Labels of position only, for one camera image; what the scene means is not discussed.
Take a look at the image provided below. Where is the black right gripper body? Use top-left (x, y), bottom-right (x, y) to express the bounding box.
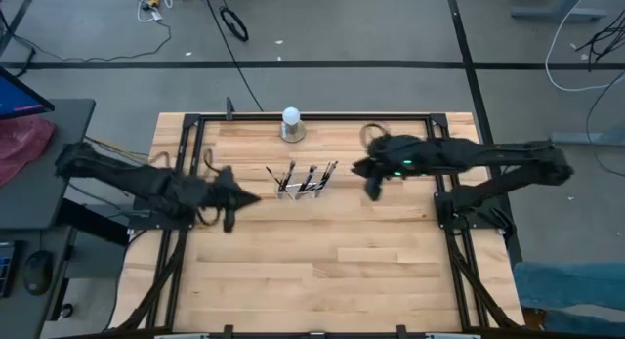
top-left (365, 136), bottom-right (416, 202)

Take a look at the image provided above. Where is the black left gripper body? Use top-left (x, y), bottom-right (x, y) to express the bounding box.
top-left (199, 165), bottom-right (240, 233)

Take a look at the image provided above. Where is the long silver-ferrule makeup brush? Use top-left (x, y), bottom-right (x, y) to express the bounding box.
top-left (316, 161), bottom-right (339, 191)

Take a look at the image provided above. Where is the thick black pen foreground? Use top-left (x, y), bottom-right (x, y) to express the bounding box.
top-left (312, 162), bottom-right (332, 191)

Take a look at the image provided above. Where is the brown fluffy makeup brush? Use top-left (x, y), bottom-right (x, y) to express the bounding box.
top-left (281, 160), bottom-right (297, 192)

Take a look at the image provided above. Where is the large powder makeup brush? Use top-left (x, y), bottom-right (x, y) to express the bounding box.
top-left (297, 165), bottom-right (318, 193)

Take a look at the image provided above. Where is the clear acrylic organizer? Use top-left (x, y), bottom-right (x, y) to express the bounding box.
top-left (274, 180), bottom-right (324, 201)

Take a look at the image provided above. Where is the dark grey desk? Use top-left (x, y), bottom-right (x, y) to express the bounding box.
top-left (0, 98), bottom-right (97, 339)

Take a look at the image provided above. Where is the black computer mouse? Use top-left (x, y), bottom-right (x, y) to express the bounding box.
top-left (22, 250), bottom-right (54, 296)

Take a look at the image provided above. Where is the pink cloth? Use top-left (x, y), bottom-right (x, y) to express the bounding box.
top-left (0, 116), bottom-right (58, 187)

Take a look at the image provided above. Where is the monitor with blue screen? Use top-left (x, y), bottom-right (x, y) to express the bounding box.
top-left (0, 66), bottom-right (56, 121)

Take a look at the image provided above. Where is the person's leg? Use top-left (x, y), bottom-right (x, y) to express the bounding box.
top-left (512, 260), bottom-right (625, 339)

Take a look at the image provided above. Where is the grey table base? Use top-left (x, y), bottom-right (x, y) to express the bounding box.
top-left (510, 0), bottom-right (609, 23)

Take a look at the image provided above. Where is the black keyboard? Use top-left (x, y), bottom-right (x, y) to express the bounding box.
top-left (0, 240), bottom-right (19, 299)

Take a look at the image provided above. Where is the tan gripper cable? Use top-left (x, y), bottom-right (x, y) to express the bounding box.
top-left (201, 148), bottom-right (219, 175)
top-left (359, 122), bottom-right (392, 148)

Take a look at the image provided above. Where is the black aluminium table frame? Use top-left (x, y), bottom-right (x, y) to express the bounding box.
top-left (109, 111), bottom-right (526, 339)

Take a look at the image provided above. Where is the long black floor cable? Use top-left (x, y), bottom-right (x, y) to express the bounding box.
top-left (203, 0), bottom-right (265, 113)

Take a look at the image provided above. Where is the black coiled cable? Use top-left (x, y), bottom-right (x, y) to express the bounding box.
top-left (219, 5), bottom-right (250, 43)

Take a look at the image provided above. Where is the white cable bundle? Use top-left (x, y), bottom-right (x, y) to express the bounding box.
top-left (136, 0), bottom-right (189, 23)

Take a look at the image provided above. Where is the white floor cable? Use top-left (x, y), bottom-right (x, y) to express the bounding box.
top-left (544, 0), bottom-right (625, 94)

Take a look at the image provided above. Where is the black cable tangle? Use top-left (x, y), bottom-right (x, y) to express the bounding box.
top-left (575, 9), bottom-right (625, 72)

